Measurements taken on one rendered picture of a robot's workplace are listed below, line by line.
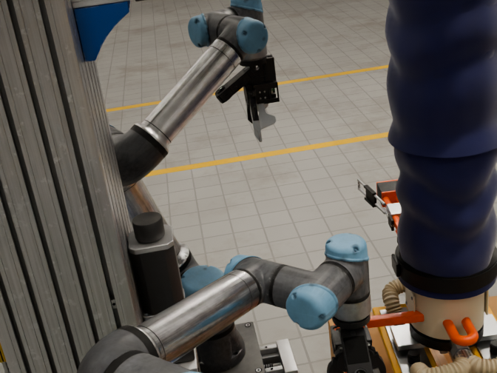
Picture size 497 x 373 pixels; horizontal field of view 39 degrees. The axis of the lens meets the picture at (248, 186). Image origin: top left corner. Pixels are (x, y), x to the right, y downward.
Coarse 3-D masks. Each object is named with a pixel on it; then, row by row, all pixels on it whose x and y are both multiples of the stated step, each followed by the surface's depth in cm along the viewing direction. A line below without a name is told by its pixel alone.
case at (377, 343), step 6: (372, 330) 196; (378, 330) 196; (372, 336) 194; (378, 336) 193; (372, 342) 191; (378, 342) 191; (378, 348) 189; (384, 348) 188; (384, 354) 186; (432, 354) 184; (438, 354) 183; (444, 354) 183; (384, 360) 184; (438, 360) 181; (444, 360) 181; (450, 360) 181; (390, 366) 181; (438, 366) 179; (390, 372) 179
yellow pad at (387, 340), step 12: (384, 312) 180; (396, 312) 180; (384, 336) 172; (396, 348) 167; (420, 348) 166; (396, 360) 164; (408, 360) 161; (420, 360) 162; (432, 360) 162; (396, 372) 160; (408, 372) 159
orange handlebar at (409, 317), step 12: (396, 216) 202; (396, 228) 197; (408, 312) 160; (420, 312) 159; (372, 324) 159; (384, 324) 159; (396, 324) 160; (444, 324) 155; (468, 324) 153; (456, 336) 150; (468, 336) 150
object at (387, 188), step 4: (392, 180) 221; (396, 180) 221; (376, 184) 221; (380, 184) 219; (384, 184) 219; (388, 184) 218; (392, 184) 218; (376, 188) 222; (380, 188) 217; (384, 188) 216; (388, 188) 216; (392, 188) 216; (376, 192) 222; (380, 192) 216; (384, 192) 214; (388, 192) 214; (392, 192) 214; (380, 196) 216; (384, 196) 214; (388, 196) 214; (392, 196) 214; (392, 200) 215
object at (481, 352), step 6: (492, 312) 176; (480, 342) 165; (486, 342) 165; (492, 342) 161; (474, 348) 164; (480, 348) 163; (486, 348) 163; (492, 348) 160; (474, 354) 162; (480, 354) 162; (486, 354) 161; (492, 354) 161
